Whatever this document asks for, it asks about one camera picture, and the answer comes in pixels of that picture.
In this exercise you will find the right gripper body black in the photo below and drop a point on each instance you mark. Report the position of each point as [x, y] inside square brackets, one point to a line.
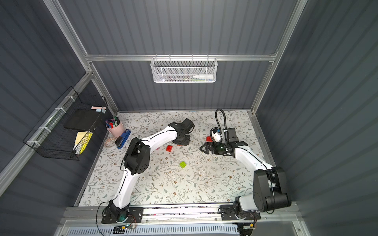
[208, 147]

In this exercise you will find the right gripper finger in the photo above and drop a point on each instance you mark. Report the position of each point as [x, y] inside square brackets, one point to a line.
[207, 145]
[205, 150]

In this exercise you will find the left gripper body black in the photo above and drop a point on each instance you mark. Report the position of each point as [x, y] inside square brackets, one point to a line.
[182, 140]

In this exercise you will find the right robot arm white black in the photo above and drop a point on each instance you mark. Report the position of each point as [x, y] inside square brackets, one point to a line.
[270, 189]

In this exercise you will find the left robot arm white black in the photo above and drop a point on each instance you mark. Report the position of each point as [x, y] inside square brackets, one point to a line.
[137, 160]

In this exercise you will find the lime green lego brick lower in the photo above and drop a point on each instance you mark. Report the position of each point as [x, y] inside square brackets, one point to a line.
[182, 164]

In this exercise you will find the blue stapler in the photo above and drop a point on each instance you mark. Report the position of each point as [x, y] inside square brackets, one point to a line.
[121, 140]

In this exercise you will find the white marker in basket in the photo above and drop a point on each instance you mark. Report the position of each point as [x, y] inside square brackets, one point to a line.
[203, 77]

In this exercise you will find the pink pen cup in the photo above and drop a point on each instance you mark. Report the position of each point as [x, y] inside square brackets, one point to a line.
[117, 131]

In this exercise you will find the round tape roll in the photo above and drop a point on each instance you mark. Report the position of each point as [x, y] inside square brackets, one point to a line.
[110, 142]

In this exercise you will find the black notebook in basket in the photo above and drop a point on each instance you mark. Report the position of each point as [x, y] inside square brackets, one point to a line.
[82, 120]

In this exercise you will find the yellow sticky note pad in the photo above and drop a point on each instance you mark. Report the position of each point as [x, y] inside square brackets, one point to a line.
[81, 142]

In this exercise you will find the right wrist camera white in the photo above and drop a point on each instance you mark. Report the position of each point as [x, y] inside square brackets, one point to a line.
[215, 135]

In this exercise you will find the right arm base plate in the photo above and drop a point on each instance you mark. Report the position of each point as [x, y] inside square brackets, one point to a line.
[231, 212]

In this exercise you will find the white wire mesh basket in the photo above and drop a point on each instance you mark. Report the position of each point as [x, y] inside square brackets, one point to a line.
[181, 71]

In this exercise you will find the aluminium rail front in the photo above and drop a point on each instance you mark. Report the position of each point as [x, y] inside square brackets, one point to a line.
[179, 214]

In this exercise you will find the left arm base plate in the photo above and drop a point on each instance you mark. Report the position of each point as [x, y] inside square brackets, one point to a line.
[128, 216]

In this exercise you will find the black wire wall basket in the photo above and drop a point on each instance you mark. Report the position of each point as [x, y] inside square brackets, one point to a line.
[66, 133]

